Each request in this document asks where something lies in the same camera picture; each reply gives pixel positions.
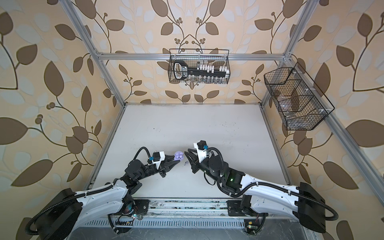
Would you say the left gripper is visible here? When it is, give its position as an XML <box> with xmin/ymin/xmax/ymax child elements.
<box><xmin>135</xmin><ymin>155</ymin><xmax>179</xmax><ymax>183</ymax></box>

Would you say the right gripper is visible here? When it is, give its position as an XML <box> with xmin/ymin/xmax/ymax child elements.
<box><xmin>185</xmin><ymin>148</ymin><xmax>223</xmax><ymax>185</ymax></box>

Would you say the purple charging case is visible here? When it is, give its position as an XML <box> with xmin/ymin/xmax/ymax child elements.
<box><xmin>174</xmin><ymin>151</ymin><xmax>184</xmax><ymax>160</ymax></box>

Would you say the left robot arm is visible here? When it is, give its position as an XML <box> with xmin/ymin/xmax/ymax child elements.
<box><xmin>25</xmin><ymin>147</ymin><xmax>184</xmax><ymax>240</ymax></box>

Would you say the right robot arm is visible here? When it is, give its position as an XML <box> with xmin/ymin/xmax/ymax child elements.
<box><xmin>184</xmin><ymin>141</ymin><xmax>339</xmax><ymax>233</ymax></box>

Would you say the black tool in basket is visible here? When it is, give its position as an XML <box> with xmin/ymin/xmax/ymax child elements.
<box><xmin>169</xmin><ymin>60</ymin><xmax>231</xmax><ymax>81</ymax></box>

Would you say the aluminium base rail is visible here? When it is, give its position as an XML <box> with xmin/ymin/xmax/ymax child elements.
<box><xmin>74</xmin><ymin>197</ymin><xmax>314</xmax><ymax>230</ymax></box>

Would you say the back wire basket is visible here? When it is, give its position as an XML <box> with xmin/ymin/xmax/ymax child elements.
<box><xmin>168</xmin><ymin>48</ymin><xmax>231</xmax><ymax>85</ymax></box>

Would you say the wire basket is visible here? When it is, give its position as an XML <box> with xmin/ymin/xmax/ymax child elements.
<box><xmin>168</xmin><ymin>48</ymin><xmax>231</xmax><ymax>85</ymax></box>
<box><xmin>264</xmin><ymin>63</ymin><xmax>335</xmax><ymax>131</ymax></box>

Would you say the right wire basket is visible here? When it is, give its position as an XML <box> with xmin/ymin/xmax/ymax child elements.
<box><xmin>264</xmin><ymin>63</ymin><xmax>335</xmax><ymax>131</ymax></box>

